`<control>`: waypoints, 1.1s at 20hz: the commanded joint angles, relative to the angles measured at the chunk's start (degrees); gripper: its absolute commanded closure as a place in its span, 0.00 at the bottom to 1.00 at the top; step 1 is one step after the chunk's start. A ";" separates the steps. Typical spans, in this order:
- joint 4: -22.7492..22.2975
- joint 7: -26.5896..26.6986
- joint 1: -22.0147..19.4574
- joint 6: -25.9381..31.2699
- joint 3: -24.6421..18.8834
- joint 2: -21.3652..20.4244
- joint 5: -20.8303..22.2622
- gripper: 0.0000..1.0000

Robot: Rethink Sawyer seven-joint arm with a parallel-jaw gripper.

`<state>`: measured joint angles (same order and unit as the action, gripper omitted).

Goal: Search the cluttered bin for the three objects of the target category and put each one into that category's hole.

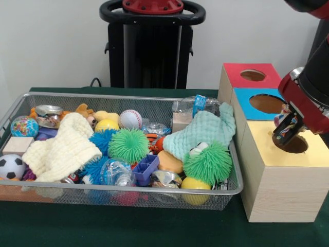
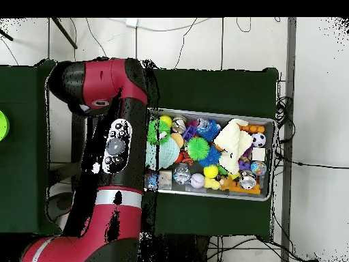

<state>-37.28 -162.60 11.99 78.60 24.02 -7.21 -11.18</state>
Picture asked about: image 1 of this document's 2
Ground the clear mesh bin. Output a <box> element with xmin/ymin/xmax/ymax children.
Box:
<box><xmin>0</xmin><ymin>93</ymin><xmax>243</xmax><ymax>211</ymax></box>

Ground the blue spiky rubber ball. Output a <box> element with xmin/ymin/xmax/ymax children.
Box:
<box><xmin>89</xmin><ymin>129</ymin><xmax>119</xmax><ymax>155</ymax></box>

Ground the green furry monster toy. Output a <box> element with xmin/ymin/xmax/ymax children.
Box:
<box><xmin>184</xmin><ymin>142</ymin><xmax>233</xmax><ymax>186</ymax></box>

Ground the mint green muslin cloth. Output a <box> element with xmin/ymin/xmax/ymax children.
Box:
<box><xmin>163</xmin><ymin>102</ymin><xmax>236</xmax><ymax>163</ymax></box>

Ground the yellow plush animal toy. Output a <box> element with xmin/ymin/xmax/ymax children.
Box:
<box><xmin>75</xmin><ymin>103</ymin><xmax>98</xmax><ymax>129</ymax></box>

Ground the wooden box with three holes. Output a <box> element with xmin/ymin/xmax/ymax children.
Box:
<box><xmin>217</xmin><ymin>63</ymin><xmax>329</xmax><ymax>223</ymax></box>

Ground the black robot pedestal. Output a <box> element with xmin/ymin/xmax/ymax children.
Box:
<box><xmin>99</xmin><ymin>0</ymin><xmax>206</xmax><ymax>89</ymax></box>

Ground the colourful patterned knotted toy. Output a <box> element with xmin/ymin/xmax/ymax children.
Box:
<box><xmin>274</xmin><ymin>104</ymin><xmax>300</xmax><ymax>135</ymax></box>

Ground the cream muslin cloth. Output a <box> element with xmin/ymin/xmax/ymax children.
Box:
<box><xmin>22</xmin><ymin>113</ymin><xmax>103</xmax><ymax>183</ymax></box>

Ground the dark green table cloth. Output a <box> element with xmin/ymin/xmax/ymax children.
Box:
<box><xmin>0</xmin><ymin>86</ymin><xmax>329</xmax><ymax>247</ymax></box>

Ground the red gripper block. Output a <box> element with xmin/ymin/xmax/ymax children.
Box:
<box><xmin>272</xmin><ymin>72</ymin><xmax>329</xmax><ymax>151</ymax></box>

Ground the small globe print ball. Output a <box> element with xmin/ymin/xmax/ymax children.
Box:
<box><xmin>10</xmin><ymin>116</ymin><xmax>40</xmax><ymax>138</ymax></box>

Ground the small black white soccer ball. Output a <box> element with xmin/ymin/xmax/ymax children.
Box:
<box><xmin>0</xmin><ymin>154</ymin><xmax>27</xmax><ymax>180</ymax></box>

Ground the green spiky rubber ball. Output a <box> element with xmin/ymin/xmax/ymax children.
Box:
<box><xmin>108</xmin><ymin>129</ymin><xmax>150</xmax><ymax>165</ymax></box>

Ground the plain yellow ball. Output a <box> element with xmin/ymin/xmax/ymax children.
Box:
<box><xmin>94</xmin><ymin>118</ymin><xmax>120</xmax><ymax>132</ymax></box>

